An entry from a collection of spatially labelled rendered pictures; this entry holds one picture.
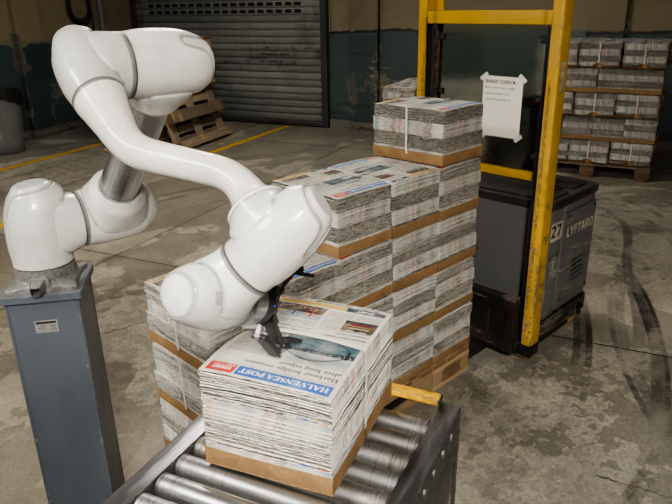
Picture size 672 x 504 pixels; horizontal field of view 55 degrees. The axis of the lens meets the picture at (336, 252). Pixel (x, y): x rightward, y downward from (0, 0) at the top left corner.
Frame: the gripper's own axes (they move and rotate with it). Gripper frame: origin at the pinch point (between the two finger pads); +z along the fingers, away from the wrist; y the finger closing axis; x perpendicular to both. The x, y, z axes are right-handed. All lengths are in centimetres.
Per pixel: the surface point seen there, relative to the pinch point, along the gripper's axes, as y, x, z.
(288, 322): 4.2, -6.6, 9.4
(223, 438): 28.9, -9.3, -4.6
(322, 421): 19.6, 12.8, -8.0
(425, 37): -133, -43, 170
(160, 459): 37.0, -23.5, -4.4
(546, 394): 25, 36, 196
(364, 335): 3.7, 11.3, 10.5
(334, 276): -10, -33, 92
